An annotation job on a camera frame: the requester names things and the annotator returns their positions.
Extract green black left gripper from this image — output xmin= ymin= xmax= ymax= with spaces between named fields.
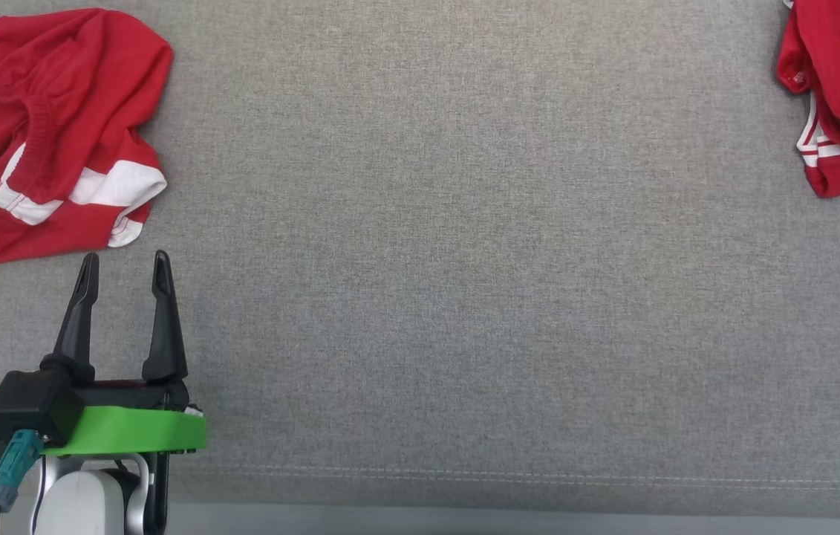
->
xmin=41 ymin=250 xmax=207 ymax=455

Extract red white-striped shorts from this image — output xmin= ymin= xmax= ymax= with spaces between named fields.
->
xmin=0 ymin=7 xmax=174 ymax=273

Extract grey fabric sofa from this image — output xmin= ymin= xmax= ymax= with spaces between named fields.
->
xmin=0 ymin=0 xmax=840 ymax=521

